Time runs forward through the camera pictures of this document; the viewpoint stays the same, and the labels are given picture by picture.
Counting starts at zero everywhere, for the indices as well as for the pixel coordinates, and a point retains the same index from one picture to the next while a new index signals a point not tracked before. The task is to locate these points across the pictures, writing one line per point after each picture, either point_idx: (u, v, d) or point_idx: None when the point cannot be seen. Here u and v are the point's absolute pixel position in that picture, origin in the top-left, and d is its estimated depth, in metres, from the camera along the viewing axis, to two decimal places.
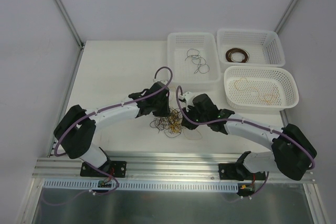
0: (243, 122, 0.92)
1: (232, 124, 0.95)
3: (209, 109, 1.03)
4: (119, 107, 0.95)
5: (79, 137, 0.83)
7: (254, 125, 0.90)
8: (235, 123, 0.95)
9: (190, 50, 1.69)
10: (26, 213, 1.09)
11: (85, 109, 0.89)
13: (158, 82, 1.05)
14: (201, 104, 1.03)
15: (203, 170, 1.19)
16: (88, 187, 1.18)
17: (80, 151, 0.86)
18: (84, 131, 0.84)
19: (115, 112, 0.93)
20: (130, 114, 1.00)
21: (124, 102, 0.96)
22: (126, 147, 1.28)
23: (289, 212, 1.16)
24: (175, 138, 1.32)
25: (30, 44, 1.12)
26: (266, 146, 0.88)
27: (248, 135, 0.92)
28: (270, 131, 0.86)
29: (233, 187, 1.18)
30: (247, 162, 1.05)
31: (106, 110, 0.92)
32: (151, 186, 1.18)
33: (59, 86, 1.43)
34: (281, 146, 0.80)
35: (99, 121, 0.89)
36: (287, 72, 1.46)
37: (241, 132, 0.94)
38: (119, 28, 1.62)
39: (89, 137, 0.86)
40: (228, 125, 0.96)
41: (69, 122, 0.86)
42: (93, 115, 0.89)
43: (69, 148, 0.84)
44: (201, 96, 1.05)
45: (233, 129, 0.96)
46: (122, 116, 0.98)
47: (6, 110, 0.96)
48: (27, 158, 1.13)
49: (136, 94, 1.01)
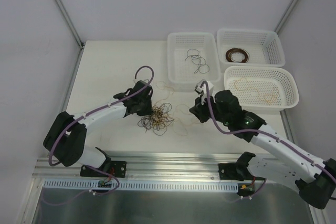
0: (279, 142, 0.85)
1: (264, 140, 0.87)
3: (234, 111, 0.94)
4: (106, 108, 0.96)
5: (69, 144, 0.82)
7: (292, 150, 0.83)
8: (268, 139, 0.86)
9: (190, 50, 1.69)
10: (26, 213, 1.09)
11: (73, 115, 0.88)
13: (140, 81, 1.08)
14: (228, 104, 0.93)
15: (203, 170, 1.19)
16: (88, 187, 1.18)
17: (73, 157, 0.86)
18: (74, 137, 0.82)
19: (103, 113, 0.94)
20: (118, 115, 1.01)
21: (109, 103, 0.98)
22: (126, 147, 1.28)
23: (289, 212, 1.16)
24: (175, 137, 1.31)
25: (30, 44, 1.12)
26: (297, 172, 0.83)
27: (279, 155, 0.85)
28: (312, 163, 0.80)
29: (233, 187, 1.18)
30: (251, 167, 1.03)
31: (93, 113, 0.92)
32: (151, 186, 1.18)
33: (59, 86, 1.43)
34: (321, 183, 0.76)
35: (89, 125, 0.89)
36: (286, 72, 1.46)
37: (270, 149, 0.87)
38: (119, 28, 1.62)
39: (79, 143, 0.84)
40: (259, 137, 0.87)
41: (58, 130, 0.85)
42: (82, 119, 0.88)
43: (61, 157, 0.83)
44: (227, 95, 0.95)
45: (261, 143, 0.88)
46: (110, 117, 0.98)
47: (6, 110, 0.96)
48: (27, 158, 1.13)
49: (121, 94, 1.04)
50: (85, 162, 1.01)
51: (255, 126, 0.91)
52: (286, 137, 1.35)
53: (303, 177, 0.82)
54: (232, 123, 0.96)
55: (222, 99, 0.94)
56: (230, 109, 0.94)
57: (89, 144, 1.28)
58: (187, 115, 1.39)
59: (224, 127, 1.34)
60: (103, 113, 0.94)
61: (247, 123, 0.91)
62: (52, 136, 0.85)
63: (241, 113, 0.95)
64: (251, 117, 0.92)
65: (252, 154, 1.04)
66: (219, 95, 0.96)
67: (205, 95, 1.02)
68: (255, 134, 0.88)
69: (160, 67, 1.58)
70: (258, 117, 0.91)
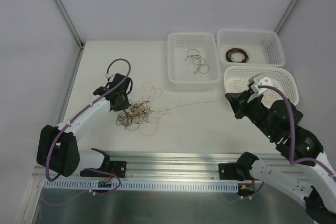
0: (331, 177, 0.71)
1: (318, 174, 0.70)
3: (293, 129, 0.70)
4: (90, 107, 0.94)
5: (64, 153, 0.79)
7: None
8: (322, 172, 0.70)
9: (190, 50, 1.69)
10: (25, 213, 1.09)
11: (56, 126, 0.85)
13: (117, 74, 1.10)
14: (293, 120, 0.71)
15: (203, 170, 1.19)
16: (87, 187, 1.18)
17: (72, 165, 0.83)
18: (65, 147, 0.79)
19: (87, 114, 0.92)
20: (103, 109, 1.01)
21: (92, 101, 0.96)
22: (126, 147, 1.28)
23: (289, 212, 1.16)
24: (175, 137, 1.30)
25: (30, 44, 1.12)
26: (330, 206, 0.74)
27: (323, 189, 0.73)
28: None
29: (233, 187, 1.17)
30: (254, 173, 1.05)
31: (77, 118, 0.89)
32: (151, 186, 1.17)
33: (59, 86, 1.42)
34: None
35: (76, 130, 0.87)
36: (286, 72, 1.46)
37: (316, 180, 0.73)
38: (119, 28, 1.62)
39: (73, 150, 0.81)
40: (313, 169, 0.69)
41: (48, 145, 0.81)
42: (67, 128, 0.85)
43: (60, 168, 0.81)
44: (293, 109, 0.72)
45: (310, 174, 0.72)
46: (96, 115, 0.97)
47: (6, 110, 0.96)
48: (27, 158, 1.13)
49: (102, 89, 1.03)
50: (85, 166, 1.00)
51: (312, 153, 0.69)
52: None
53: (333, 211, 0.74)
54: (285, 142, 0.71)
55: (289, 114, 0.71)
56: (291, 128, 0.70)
57: (89, 144, 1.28)
58: (187, 115, 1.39)
59: (224, 127, 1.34)
60: (87, 115, 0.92)
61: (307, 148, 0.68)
62: (44, 152, 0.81)
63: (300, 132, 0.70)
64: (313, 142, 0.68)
65: (251, 153, 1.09)
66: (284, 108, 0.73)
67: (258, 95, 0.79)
68: (312, 164, 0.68)
69: (160, 67, 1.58)
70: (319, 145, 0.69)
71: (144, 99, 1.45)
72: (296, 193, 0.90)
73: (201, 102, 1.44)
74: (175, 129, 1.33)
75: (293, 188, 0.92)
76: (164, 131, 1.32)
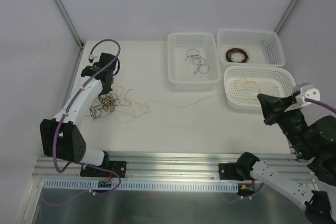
0: None
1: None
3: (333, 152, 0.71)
4: (82, 92, 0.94)
5: (69, 141, 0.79)
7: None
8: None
9: (190, 50, 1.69)
10: (25, 213, 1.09)
11: (54, 118, 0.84)
13: (104, 54, 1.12)
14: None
15: (203, 170, 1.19)
16: (87, 187, 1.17)
17: (80, 151, 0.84)
18: (69, 135, 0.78)
19: (81, 98, 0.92)
20: (96, 91, 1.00)
21: (82, 85, 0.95)
22: (126, 147, 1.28)
23: (288, 212, 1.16)
24: (175, 137, 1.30)
25: (30, 44, 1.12)
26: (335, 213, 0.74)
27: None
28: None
29: (233, 187, 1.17)
30: (254, 174, 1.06)
31: (72, 106, 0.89)
32: (151, 186, 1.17)
33: (59, 86, 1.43)
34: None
35: (75, 118, 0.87)
36: (286, 72, 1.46)
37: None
38: (119, 28, 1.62)
39: (77, 137, 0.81)
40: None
41: (50, 136, 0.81)
42: (65, 117, 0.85)
43: (69, 153, 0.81)
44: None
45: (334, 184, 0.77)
46: (90, 98, 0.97)
47: (6, 110, 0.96)
48: (27, 158, 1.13)
49: (89, 70, 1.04)
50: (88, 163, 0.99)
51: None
52: None
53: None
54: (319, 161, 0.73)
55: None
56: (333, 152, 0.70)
57: (89, 144, 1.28)
58: (187, 115, 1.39)
59: (224, 127, 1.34)
60: (82, 99, 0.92)
61: None
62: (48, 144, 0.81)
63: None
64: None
65: (251, 153, 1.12)
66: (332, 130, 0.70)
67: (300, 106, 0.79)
68: None
69: (160, 67, 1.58)
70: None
71: (144, 99, 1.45)
72: (297, 197, 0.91)
73: (201, 102, 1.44)
74: (175, 129, 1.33)
75: (294, 192, 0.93)
76: (164, 131, 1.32)
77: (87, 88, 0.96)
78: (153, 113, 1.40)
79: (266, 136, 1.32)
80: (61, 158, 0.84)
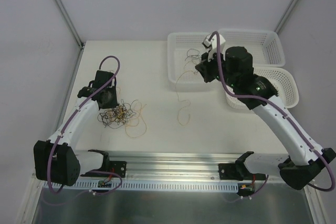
0: (285, 118, 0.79)
1: (271, 114, 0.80)
3: (247, 73, 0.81)
4: (77, 113, 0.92)
5: (63, 163, 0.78)
7: (297, 132, 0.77)
8: (275, 113, 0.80)
9: (191, 50, 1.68)
10: (26, 213, 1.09)
11: (50, 140, 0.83)
13: (102, 72, 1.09)
14: (239, 59, 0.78)
15: (203, 170, 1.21)
16: (88, 187, 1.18)
17: (74, 173, 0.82)
18: (63, 157, 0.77)
19: (78, 120, 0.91)
20: (93, 110, 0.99)
21: (79, 106, 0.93)
22: (126, 147, 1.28)
23: (289, 212, 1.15)
24: (175, 136, 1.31)
25: (30, 44, 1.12)
26: (294, 157, 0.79)
27: (279, 129, 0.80)
28: (311, 149, 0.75)
29: (233, 187, 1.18)
30: (247, 162, 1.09)
31: (67, 127, 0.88)
32: (151, 186, 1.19)
33: (59, 86, 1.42)
34: (312, 170, 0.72)
35: (70, 139, 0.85)
36: (286, 72, 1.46)
37: (273, 123, 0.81)
38: (119, 28, 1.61)
39: (71, 159, 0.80)
40: (265, 108, 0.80)
41: (44, 159, 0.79)
42: (60, 139, 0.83)
43: (62, 177, 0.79)
44: (240, 51, 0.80)
45: (271, 120, 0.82)
46: (86, 119, 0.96)
47: (6, 110, 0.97)
48: (28, 158, 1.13)
49: (86, 90, 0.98)
50: (88, 168, 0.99)
51: (269, 95, 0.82)
52: None
53: (297, 161, 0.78)
54: (239, 85, 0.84)
55: (234, 55, 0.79)
56: (240, 69, 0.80)
57: (89, 145, 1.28)
58: (187, 115, 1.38)
59: (225, 127, 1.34)
60: (78, 120, 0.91)
61: (257, 89, 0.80)
62: (41, 167, 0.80)
63: (252, 75, 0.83)
64: (264, 83, 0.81)
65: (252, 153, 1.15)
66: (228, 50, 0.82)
67: (213, 52, 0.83)
68: (263, 103, 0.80)
69: (160, 67, 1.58)
70: (272, 86, 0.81)
71: (144, 99, 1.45)
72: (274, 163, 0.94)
73: (202, 101, 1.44)
74: (175, 129, 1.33)
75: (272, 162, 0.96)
76: (164, 131, 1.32)
77: (83, 108, 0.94)
78: (153, 113, 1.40)
79: (268, 136, 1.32)
80: (54, 181, 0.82)
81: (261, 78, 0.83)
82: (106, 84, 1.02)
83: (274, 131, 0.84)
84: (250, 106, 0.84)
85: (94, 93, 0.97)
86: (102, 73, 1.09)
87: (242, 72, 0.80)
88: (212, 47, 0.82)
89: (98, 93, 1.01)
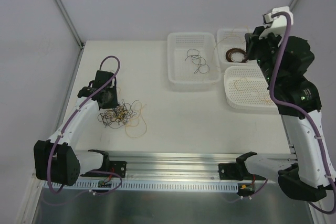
0: (316, 138, 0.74)
1: (303, 129, 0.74)
3: (296, 75, 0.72)
4: (77, 113, 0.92)
5: (63, 163, 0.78)
7: (321, 156, 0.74)
8: (308, 129, 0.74)
9: (190, 50, 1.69)
10: (25, 213, 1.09)
11: (50, 139, 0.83)
13: (102, 72, 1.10)
14: (297, 58, 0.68)
15: (203, 170, 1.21)
16: (88, 187, 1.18)
17: (74, 173, 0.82)
18: (63, 157, 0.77)
19: (79, 119, 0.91)
20: (93, 110, 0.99)
21: (79, 106, 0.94)
22: (127, 146, 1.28)
23: (289, 212, 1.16)
24: (175, 136, 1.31)
25: (30, 44, 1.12)
26: (304, 176, 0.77)
27: (304, 145, 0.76)
28: (326, 175, 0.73)
29: (233, 187, 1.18)
30: (248, 160, 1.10)
31: (67, 126, 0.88)
32: (151, 186, 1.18)
33: (59, 86, 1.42)
34: (318, 195, 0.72)
35: (71, 139, 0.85)
36: None
37: (301, 137, 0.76)
38: (119, 28, 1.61)
39: (72, 159, 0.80)
40: (301, 122, 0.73)
41: (44, 159, 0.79)
42: (60, 138, 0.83)
43: (62, 177, 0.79)
44: (302, 50, 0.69)
45: (299, 134, 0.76)
46: (87, 119, 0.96)
47: (6, 110, 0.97)
48: (27, 158, 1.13)
49: (86, 90, 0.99)
50: (89, 168, 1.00)
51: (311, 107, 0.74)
52: (287, 137, 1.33)
53: (303, 180, 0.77)
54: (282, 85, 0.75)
55: (295, 51, 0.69)
56: (291, 68, 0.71)
57: (89, 145, 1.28)
58: (187, 115, 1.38)
59: (226, 127, 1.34)
60: (78, 120, 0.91)
61: (302, 98, 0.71)
62: (42, 168, 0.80)
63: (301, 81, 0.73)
64: (311, 93, 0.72)
65: (255, 153, 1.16)
66: (286, 40, 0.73)
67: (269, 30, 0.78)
68: (301, 116, 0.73)
69: (160, 67, 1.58)
70: (318, 98, 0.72)
71: (144, 99, 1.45)
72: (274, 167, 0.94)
73: (202, 101, 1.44)
74: (175, 129, 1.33)
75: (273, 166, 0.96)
76: (164, 131, 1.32)
77: (83, 108, 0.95)
78: (153, 113, 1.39)
79: (268, 136, 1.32)
80: (54, 181, 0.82)
81: (309, 87, 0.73)
82: (106, 84, 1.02)
83: (297, 144, 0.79)
84: (284, 112, 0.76)
85: (93, 93, 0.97)
86: (102, 74, 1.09)
87: (293, 73, 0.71)
88: (271, 26, 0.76)
89: (98, 93, 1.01)
